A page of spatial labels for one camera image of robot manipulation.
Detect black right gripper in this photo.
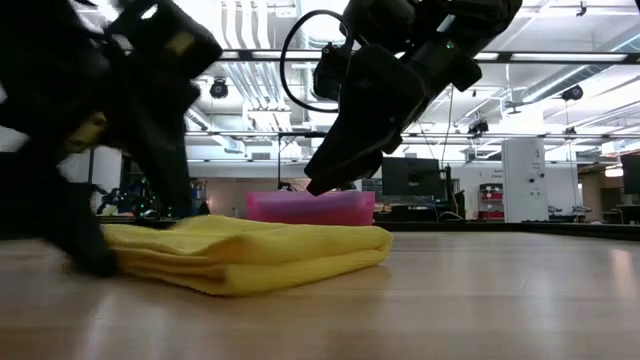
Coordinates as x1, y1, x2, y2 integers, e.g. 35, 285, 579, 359
303, 0, 525, 182

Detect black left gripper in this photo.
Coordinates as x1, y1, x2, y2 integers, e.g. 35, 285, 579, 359
0, 0, 225, 279

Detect yellow microfiber towel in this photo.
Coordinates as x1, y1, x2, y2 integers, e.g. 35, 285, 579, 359
99, 214, 395, 298

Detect pink translucent plastic bin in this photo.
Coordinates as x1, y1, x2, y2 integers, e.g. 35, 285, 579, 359
245, 189, 377, 228

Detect black background robot arms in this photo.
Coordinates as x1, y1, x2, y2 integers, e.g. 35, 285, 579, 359
94, 177, 211, 220

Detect black equipment rack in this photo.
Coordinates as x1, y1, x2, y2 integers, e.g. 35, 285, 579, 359
374, 156, 467, 223

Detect black ceiling spotlight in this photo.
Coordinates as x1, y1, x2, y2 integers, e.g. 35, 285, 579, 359
560, 83, 585, 103
208, 77, 230, 100

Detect red drawer cabinet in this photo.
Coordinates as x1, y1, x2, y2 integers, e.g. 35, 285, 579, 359
478, 182, 506, 222

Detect white column with signs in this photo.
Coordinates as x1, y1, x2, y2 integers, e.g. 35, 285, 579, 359
501, 137, 547, 224

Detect black monitor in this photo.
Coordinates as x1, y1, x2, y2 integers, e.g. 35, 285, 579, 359
621, 152, 640, 197

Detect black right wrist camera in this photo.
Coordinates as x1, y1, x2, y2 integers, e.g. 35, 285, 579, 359
312, 42, 352, 102

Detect black metal frame stand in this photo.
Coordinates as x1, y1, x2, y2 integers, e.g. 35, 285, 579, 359
184, 130, 331, 192

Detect thin hanging cord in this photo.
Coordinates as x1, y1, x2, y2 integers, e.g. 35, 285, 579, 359
439, 84, 456, 164

